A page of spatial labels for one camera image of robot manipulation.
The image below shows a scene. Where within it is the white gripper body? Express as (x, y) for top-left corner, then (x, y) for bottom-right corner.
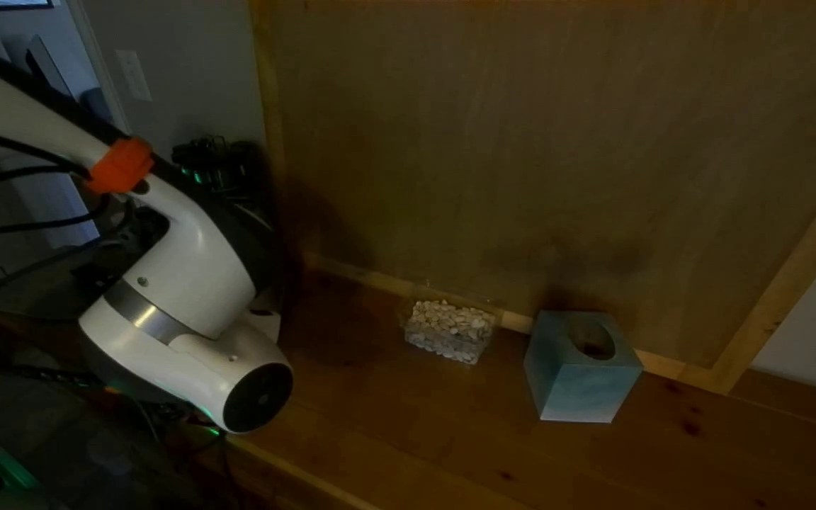
(246, 308), (285, 346)

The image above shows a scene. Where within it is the speckled grey sponge block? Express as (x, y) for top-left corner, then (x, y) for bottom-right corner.
(402, 297), (503, 369)

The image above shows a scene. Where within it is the blue cube with hole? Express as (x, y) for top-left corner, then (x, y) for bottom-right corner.
(521, 308), (646, 424)

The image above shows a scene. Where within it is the large wooden board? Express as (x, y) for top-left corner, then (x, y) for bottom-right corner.
(246, 0), (816, 393)

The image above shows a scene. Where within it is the orange cable strap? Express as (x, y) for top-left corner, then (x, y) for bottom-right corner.
(83, 137), (156, 199)

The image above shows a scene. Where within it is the white wall light switch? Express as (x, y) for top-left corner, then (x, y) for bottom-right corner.
(115, 47), (156, 104)

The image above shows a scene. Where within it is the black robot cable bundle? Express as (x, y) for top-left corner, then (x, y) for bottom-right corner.
(0, 122), (109, 250)

